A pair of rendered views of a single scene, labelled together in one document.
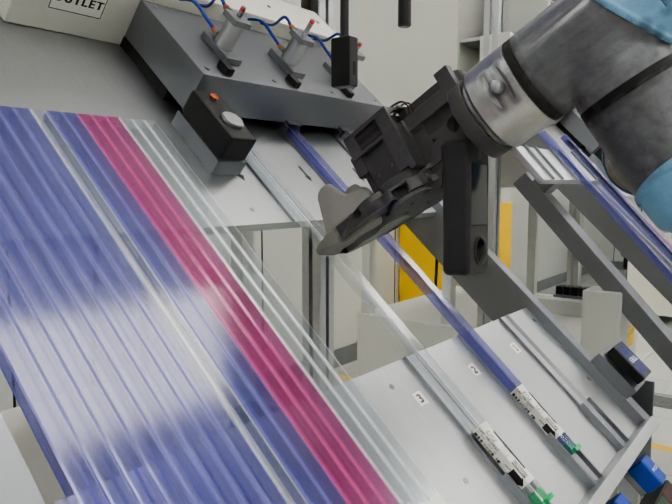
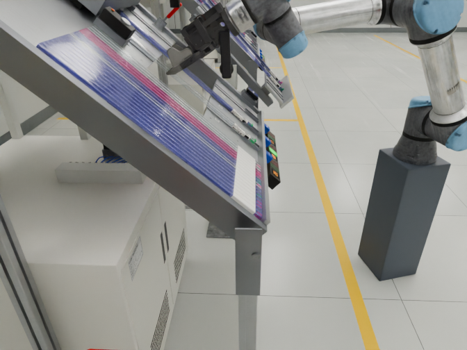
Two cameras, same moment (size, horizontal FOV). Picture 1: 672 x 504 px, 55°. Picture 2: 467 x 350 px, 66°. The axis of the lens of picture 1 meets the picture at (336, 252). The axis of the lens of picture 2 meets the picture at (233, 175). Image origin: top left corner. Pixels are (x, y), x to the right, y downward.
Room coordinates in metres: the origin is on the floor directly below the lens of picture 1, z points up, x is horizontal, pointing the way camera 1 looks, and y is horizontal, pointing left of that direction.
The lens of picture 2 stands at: (-0.24, 0.40, 1.16)
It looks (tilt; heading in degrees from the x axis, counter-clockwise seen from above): 29 degrees down; 326
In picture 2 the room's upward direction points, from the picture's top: 1 degrees counter-clockwise
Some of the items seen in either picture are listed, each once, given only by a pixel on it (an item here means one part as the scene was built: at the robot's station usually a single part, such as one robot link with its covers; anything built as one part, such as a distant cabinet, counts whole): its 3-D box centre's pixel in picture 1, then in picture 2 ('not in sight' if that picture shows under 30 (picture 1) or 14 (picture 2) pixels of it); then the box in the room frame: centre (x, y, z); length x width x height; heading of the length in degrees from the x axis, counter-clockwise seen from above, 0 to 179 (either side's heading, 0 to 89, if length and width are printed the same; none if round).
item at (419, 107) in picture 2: not in sight; (426, 114); (0.39, -0.85, 0.72); 0.13 x 0.12 x 0.14; 160
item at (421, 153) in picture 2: not in sight; (416, 144); (0.40, -0.85, 0.60); 0.15 x 0.15 x 0.10
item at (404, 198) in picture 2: not in sight; (398, 214); (0.40, -0.85, 0.27); 0.18 x 0.18 x 0.55; 70
